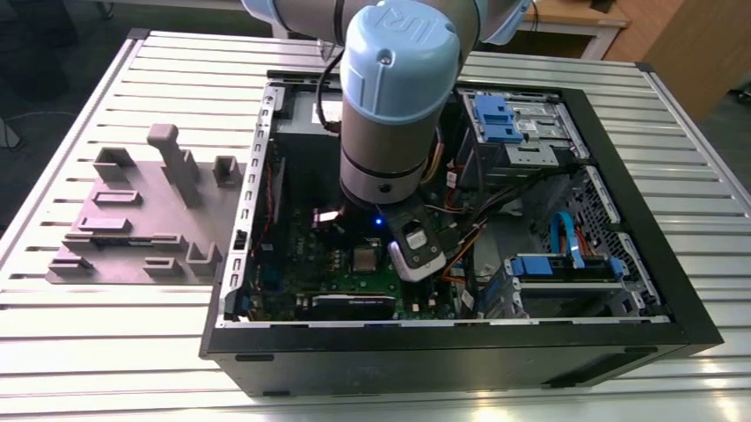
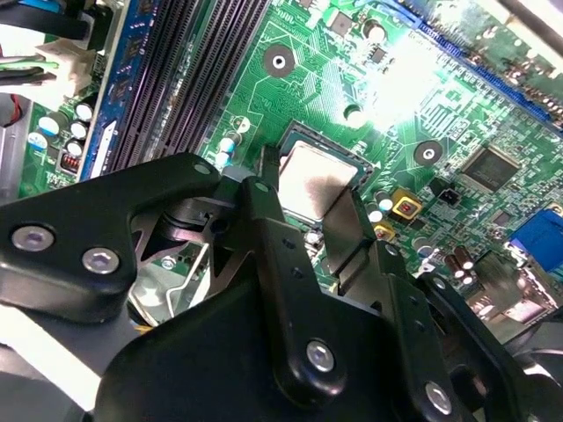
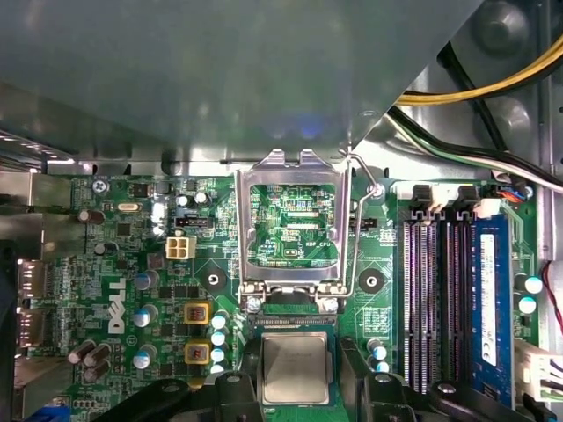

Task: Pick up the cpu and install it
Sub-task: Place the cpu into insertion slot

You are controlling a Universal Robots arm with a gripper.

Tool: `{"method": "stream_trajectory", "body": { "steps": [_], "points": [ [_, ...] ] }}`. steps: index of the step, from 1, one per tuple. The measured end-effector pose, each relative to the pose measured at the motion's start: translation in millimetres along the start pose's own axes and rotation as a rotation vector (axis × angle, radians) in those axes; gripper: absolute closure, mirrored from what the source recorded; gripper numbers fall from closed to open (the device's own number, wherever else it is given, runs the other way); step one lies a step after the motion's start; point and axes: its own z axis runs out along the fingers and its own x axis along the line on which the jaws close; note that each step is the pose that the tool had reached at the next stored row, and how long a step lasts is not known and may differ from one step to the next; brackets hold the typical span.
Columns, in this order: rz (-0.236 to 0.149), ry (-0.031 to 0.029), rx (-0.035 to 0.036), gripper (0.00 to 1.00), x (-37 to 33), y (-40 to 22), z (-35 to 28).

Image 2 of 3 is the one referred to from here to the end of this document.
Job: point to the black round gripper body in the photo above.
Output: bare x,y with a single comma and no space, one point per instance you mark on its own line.
198,373

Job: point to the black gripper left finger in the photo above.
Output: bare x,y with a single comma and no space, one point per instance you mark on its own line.
88,211

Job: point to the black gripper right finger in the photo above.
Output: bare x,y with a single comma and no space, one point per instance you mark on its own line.
422,334

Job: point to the silver square CPU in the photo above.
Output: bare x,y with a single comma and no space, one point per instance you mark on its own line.
316,176

